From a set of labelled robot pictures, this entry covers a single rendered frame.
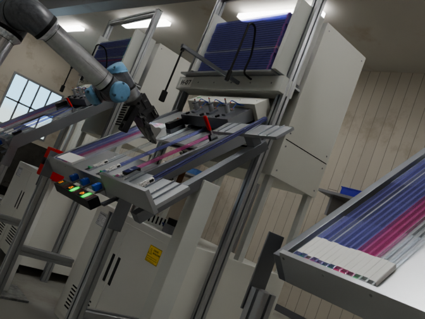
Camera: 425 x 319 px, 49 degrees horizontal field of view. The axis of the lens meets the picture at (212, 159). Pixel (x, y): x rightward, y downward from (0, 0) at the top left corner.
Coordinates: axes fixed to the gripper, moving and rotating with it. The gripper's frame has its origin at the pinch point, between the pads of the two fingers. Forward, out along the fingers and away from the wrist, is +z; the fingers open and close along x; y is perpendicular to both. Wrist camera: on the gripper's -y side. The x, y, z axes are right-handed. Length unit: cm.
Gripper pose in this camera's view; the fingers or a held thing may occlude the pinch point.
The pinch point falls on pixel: (152, 142)
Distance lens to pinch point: 198.9
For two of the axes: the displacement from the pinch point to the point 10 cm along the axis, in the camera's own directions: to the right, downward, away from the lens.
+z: 4.1, 8.0, 4.4
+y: 6.9, -5.9, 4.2
